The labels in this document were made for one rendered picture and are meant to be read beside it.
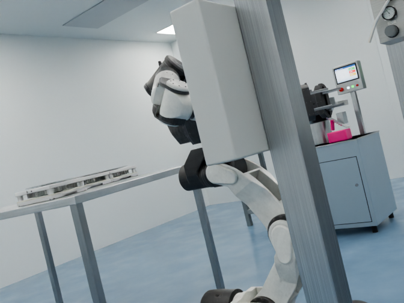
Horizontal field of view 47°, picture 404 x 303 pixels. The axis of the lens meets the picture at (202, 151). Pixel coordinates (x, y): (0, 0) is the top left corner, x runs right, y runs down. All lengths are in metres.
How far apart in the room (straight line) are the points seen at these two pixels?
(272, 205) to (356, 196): 2.21
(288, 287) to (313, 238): 1.00
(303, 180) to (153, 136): 6.66
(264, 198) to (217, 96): 1.05
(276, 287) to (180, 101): 0.82
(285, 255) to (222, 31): 1.08
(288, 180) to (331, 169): 3.12
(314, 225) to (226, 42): 0.34
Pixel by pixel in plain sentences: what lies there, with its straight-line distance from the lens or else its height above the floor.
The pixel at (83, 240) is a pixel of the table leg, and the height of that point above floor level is 0.69.
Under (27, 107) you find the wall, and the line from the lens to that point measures 6.17.
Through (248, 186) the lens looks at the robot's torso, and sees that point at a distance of 1.74.
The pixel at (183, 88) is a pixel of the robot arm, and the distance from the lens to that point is 1.40.
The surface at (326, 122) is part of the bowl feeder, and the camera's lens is 4.21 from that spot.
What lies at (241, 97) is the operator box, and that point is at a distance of 0.78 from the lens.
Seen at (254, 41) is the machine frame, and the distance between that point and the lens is 0.83.
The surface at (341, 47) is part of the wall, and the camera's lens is 6.76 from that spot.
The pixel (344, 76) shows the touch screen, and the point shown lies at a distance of 4.23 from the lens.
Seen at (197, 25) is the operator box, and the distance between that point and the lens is 0.76.
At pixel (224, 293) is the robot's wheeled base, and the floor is 0.35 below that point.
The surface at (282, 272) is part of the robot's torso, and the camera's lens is 1.78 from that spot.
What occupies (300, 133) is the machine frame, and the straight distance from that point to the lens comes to 0.80.
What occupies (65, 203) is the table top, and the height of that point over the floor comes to 0.86.
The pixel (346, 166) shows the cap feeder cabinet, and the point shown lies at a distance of 3.88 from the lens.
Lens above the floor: 0.95
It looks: level
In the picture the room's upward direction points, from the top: 14 degrees counter-clockwise
